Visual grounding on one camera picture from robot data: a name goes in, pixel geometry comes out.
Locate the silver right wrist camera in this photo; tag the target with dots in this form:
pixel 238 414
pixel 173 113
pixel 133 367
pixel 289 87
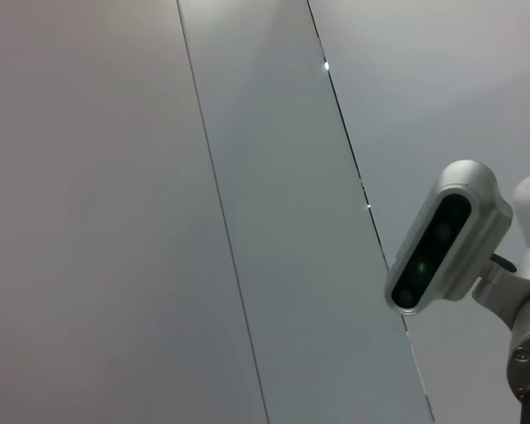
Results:
pixel 441 238

